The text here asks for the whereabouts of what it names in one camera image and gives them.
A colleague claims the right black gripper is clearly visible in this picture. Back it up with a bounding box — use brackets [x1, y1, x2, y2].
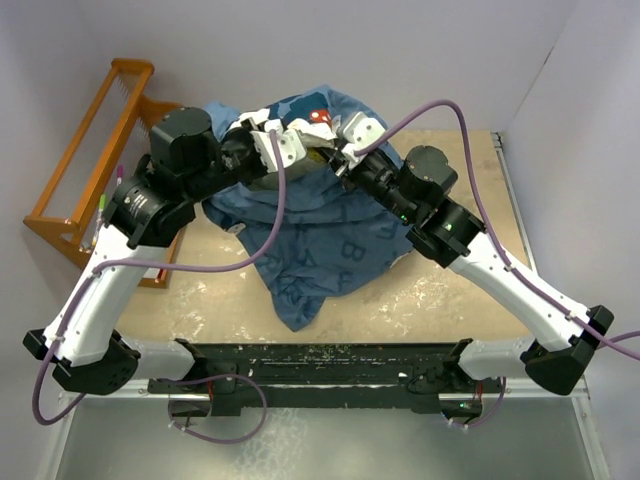
[315, 138, 418, 224]

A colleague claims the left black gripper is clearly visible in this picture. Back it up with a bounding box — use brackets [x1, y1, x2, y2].
[183, 116, 266, 204]

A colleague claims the white quilted pillow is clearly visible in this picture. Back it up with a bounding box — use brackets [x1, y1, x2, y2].
[231, 108, 337, 151]

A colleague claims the blue cartoon print pillowcase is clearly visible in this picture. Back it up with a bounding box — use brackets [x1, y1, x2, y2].
[202, 84, 412, 332]

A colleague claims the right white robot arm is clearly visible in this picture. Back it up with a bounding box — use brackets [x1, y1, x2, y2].
[329, 140, 614, 396]

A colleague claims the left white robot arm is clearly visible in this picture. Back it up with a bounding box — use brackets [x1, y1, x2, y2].
[23, 107, 269, 395]

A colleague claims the pink marker pen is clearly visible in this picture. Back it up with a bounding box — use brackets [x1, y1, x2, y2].
[116, 165, 124, 187]

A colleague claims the green marker pen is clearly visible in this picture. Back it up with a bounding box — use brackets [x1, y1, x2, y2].
[91, 193, 107, 248]

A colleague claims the orange wooden rack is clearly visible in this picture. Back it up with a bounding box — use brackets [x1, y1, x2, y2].
[23, 58, 179, 269]

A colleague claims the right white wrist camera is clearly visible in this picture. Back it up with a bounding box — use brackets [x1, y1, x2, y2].
[338, 112, 385, 155]

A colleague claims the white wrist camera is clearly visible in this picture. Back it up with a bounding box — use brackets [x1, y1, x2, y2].
[251, 119, 307, 173]
[338, 112, 385, 155]

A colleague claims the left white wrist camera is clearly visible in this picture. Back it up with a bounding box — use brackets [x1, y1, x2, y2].
[251, 119, 307, 173]

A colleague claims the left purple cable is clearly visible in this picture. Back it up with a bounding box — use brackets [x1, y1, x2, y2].
[32, 130, 289, 426]

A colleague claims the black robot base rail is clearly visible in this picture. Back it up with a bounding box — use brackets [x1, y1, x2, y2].
[149, 343, 502, 416]

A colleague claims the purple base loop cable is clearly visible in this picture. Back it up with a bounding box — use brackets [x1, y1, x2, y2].
[167, 373, 269, 445]

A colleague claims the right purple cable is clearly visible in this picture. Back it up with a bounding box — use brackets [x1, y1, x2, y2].
[354, 98, 640, 361]

